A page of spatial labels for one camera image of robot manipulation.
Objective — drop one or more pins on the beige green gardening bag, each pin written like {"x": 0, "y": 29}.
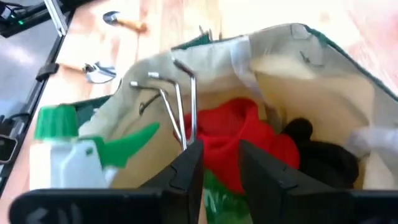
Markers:
{"x": 217, "y": 68}

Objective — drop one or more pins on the black aluminium table frame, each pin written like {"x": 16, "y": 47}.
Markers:
{"x": 46, "y": 72}

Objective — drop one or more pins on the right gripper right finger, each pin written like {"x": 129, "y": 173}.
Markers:
{"x": 280, "y": 193}

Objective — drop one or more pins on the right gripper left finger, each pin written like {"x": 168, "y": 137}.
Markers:
{"x": 174, "y": 202}

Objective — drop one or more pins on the red black gardening glove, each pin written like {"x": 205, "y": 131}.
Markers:
{"x": 236, "y": 130}

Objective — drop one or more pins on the silver aluminium bar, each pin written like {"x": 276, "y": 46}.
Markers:
{"x": 56, "y": 17}

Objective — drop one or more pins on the black box with green light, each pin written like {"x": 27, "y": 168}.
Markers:
{"x": 12, "y": 28}

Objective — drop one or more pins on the green white spray bottle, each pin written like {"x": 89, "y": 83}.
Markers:
{"x": 71, "y": 165}

